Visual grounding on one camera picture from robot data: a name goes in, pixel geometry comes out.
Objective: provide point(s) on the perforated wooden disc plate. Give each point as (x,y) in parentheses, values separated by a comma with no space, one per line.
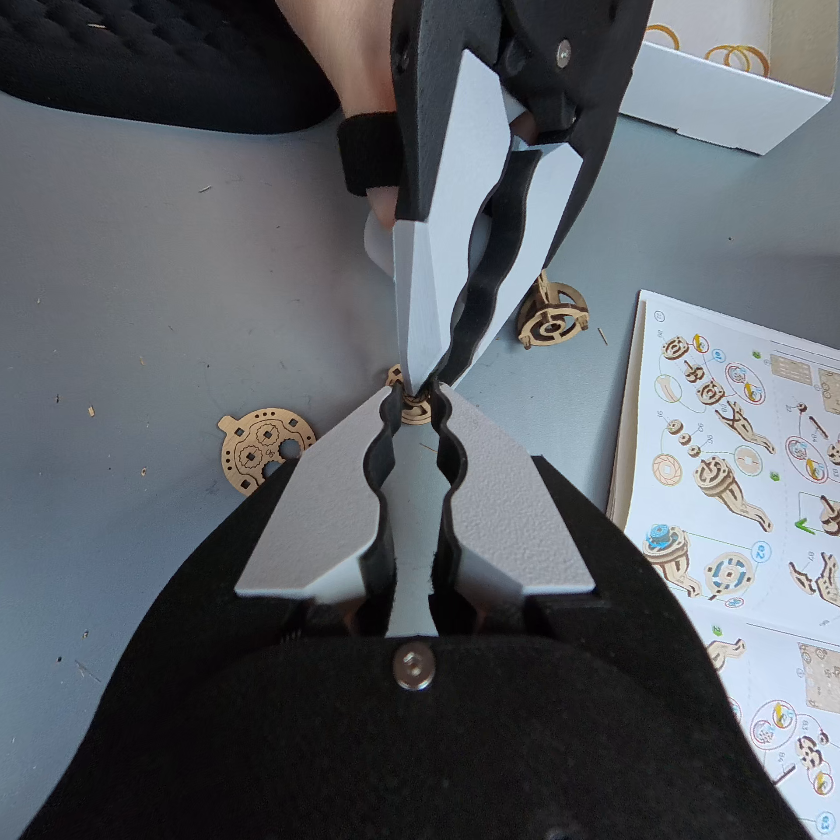
(262,453)

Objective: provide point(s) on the group of tan rubber bands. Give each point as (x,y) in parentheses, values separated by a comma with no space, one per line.
(728,56)

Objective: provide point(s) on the white cardboard box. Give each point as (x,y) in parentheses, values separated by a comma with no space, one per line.
(722,105)

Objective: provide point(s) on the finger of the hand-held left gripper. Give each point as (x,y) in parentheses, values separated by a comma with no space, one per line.
(426,289)
(512,262)

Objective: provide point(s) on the illustrated instruction booklet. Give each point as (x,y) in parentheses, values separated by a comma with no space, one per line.
(709,499)

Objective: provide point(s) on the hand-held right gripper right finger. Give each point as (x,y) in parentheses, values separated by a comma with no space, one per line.
(512,525)

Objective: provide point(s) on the person's left hand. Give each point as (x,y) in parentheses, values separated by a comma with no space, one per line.
(348,59)

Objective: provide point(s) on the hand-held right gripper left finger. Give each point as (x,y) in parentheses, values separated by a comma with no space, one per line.
(308,525)

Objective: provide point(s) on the wooden wheel assembly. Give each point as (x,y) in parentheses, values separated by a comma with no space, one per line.
(548,321)

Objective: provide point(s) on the small wooden gear assembly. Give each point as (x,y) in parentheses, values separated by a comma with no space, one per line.
(415,410)

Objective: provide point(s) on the black padded cushion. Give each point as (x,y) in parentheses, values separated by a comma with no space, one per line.
(164,59)

